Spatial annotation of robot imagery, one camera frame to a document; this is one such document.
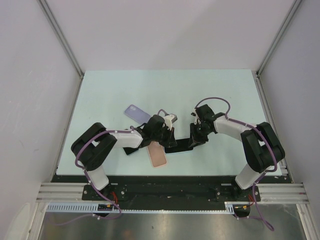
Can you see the aluminium cross rail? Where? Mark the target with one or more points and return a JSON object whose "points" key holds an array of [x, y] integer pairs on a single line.
{"points": [[270, 193]]}

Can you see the blue phone case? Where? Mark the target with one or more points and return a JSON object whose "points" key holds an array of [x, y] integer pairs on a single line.
{"points": [[178, 153]]}

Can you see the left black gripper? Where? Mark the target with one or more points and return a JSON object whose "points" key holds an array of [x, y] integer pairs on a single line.
{"points": [[170, 140]]}

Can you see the pink phone case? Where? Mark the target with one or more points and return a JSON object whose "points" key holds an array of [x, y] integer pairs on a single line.
{"points": [[156, 154]]}

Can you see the white slotted cable duct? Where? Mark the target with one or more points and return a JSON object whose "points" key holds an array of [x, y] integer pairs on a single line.
{"points": [[102, 208]]}

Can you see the purple phone case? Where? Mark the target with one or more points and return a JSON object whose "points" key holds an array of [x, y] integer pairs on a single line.
{"points": [[137, 114]]}

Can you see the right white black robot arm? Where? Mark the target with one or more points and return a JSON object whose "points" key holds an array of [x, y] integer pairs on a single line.
{"points": [[261, 146]]}

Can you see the left aluminium frame post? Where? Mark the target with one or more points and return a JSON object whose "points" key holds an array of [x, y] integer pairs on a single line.
{"points": [[48, 13]]}

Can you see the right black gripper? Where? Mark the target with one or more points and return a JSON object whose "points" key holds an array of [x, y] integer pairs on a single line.
{"points": [[195, 141]]}

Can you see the aluminium frame post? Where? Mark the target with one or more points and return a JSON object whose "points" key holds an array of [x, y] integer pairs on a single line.
{"points": [[279, 35], [48, 13]]}

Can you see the black phone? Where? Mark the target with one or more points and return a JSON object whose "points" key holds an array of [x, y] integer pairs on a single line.
{"points": [[182, 146], [128, 150]]}

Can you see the right aluminium frame post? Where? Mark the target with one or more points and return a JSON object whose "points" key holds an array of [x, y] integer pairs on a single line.
{"points": [[279, 35]]}

